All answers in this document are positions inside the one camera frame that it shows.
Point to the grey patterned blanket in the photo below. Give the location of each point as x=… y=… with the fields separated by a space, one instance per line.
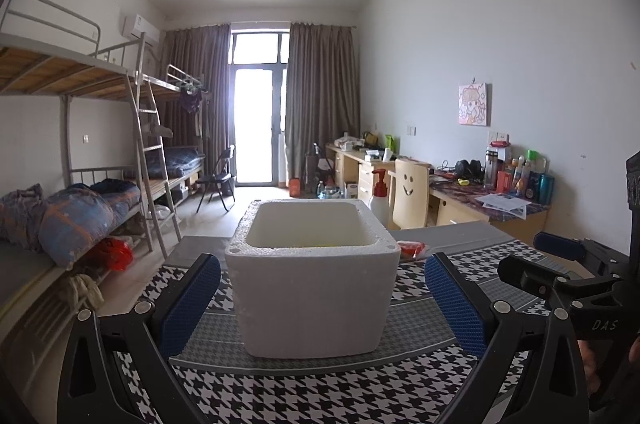
x=20 y=216

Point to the red snack packet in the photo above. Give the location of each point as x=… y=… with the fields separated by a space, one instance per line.
x=411 y=249

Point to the dark hanging garment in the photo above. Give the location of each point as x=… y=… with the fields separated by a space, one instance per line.
x=191 y=100

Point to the metal bed ladder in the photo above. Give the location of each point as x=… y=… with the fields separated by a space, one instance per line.
x=152 y=154

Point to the white pump lotion bottle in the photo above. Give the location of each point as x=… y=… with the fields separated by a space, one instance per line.
x=379 y=204

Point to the white carton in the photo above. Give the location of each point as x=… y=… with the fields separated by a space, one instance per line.
x=352 y=190

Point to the green paper bag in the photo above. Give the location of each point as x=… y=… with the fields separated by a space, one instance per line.
x=389 y=143

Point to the houndstooth table cloth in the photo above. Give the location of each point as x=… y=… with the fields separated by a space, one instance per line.
x=325 y=384

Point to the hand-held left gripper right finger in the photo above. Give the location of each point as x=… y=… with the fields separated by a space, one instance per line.
x=452 y=304

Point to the large metal bunk bed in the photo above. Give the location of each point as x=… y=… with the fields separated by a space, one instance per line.
x=50 y=69

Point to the white foam box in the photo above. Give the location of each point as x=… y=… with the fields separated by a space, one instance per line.
x=310 y=299

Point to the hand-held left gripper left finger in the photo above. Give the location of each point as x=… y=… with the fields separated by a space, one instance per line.
x=187 y=304

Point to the black folding chair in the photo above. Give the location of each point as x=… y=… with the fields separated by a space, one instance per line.
x=215 y=181

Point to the wooden smiley chair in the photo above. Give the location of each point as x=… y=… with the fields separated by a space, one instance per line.
x=410 y=189

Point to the red plastic bag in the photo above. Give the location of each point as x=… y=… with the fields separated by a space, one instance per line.
x=112 y=254

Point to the white air conditioner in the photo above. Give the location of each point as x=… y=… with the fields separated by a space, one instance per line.
x=141 y=28

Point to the pink wall picture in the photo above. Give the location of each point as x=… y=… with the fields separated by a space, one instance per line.
x=474 y=104

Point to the wooden desk with drawers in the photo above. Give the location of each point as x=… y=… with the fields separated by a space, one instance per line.
x=350 y=169

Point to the cluster of toiletry bottles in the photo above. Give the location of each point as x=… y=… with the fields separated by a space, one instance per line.
x=525 y=179

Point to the small metal bunk bed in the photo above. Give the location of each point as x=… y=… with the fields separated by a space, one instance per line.
x=175 y=76

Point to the blue bedding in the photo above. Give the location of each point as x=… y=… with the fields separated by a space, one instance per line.
x=182 y=161

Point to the black headphones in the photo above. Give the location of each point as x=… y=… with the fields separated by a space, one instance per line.
x=467 y=168

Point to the glass balcony door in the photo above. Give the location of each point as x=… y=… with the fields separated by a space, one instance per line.
x=260 y=124

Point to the orange floor box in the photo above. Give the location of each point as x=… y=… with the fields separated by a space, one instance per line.
x=295 y=187

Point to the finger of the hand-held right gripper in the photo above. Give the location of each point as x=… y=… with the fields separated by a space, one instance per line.
x=520 y=276
x=555 y=244

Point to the brown curtain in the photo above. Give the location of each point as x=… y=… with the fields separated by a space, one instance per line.
x=322 y=94
x=195 y=64

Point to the bucket with water bottles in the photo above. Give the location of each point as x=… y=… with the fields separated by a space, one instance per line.
x=330 y=191

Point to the wooden desk with patterned cover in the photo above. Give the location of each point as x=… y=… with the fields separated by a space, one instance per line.
x=465 y=206

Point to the printed paper sheets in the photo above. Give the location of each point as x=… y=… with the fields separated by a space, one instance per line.
x=502 y=204

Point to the blue orange plaid quilt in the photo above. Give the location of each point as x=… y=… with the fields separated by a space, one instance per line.
x=75 y=219

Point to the white wall socket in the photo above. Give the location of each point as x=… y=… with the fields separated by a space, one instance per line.
x=499 y=137

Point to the person's right hand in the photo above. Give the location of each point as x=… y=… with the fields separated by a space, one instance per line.
x=590 y=369

